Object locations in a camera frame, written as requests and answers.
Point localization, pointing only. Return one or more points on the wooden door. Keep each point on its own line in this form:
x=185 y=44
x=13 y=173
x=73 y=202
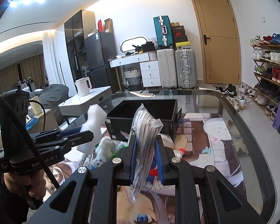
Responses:
x=219 y=40

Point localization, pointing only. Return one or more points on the oval mirror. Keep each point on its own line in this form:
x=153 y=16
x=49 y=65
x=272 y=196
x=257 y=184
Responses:
x=132 y=44

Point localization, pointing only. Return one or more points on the teal suitcase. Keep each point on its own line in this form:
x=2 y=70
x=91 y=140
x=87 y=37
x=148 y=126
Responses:
x=163 y=32

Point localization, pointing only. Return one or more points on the bagged grey striped cloth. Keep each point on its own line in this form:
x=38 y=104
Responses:
x=147 y=128

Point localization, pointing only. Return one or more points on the black cardboard storage box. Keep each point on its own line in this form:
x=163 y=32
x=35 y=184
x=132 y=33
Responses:
x=133 y=114

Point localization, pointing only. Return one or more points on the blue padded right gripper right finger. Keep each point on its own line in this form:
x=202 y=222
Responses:
x=159 y=161

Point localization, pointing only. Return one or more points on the white electric kettle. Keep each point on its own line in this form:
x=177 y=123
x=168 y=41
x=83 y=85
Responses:
x=83 y=86

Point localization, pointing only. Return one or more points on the silver suitcase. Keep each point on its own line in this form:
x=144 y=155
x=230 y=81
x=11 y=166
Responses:
x=186 y=68

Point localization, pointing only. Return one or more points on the person's left hand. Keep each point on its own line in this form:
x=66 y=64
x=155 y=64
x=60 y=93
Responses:
x=23 y=185

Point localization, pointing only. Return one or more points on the black refrigerator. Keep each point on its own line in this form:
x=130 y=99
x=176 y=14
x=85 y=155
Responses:
x=99 y=48

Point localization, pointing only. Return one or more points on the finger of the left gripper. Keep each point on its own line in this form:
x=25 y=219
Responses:
x=54 y=134
x=72 y=140

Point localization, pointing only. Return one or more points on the black glass cabinet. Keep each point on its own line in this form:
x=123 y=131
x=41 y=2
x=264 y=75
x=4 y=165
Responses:
x=77 y=29

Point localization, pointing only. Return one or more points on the wooden shoe rack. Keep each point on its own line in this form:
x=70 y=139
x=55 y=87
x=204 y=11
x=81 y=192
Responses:
x=266 y=56

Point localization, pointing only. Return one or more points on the white side table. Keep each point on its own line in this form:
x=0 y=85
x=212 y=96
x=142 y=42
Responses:
x=76 y=106

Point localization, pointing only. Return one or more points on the anime print table mat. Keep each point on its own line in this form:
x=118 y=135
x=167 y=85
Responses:
x=203 y=140

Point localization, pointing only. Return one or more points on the dark grey beanbag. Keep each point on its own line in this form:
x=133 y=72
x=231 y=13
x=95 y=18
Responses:
x=50 y=97

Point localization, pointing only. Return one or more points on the woven storage basket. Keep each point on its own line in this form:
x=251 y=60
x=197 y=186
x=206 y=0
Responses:
x=133 y=79

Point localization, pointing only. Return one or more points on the white suitcase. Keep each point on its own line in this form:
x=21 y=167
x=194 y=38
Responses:
x=167 y=68

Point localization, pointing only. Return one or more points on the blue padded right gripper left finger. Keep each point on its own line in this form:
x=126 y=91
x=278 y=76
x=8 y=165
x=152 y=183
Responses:
x=133 y=159

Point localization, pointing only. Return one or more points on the stack of shoe boxes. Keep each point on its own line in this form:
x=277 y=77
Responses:
x=179 y=35

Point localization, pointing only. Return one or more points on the white drawer desk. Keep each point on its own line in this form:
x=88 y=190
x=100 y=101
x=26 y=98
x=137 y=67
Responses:
x=148 y=64

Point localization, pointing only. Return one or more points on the white plush toy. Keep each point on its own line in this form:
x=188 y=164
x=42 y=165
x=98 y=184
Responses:
x=103 y=152

